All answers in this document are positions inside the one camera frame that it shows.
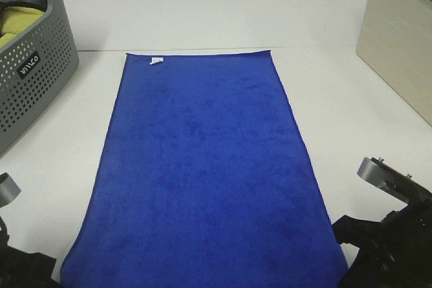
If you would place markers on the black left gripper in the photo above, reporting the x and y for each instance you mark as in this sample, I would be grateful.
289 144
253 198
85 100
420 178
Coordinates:
22 269

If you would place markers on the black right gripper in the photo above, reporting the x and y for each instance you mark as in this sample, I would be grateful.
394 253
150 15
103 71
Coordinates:
396 251

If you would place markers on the blue microfiber towel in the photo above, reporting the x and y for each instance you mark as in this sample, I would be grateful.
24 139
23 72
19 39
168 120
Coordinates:
204 181

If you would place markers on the grey perforated laundry basket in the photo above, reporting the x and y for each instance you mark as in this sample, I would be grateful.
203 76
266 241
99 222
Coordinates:
35 66

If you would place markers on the beige storage box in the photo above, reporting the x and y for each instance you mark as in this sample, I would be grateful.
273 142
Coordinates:
395 41

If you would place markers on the white towel label tag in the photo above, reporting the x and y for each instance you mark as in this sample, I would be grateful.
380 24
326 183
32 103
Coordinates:
156 60

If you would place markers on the yellow-green cloth in basket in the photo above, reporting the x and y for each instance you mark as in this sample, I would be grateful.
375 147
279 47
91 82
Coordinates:
15 20

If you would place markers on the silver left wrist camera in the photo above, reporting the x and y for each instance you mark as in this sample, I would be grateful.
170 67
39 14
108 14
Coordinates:
9 190

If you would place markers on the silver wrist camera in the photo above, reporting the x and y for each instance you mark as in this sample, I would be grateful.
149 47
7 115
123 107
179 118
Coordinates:
381 176
9 190

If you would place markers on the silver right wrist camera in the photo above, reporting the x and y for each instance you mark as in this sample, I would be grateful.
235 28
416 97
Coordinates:
381 176

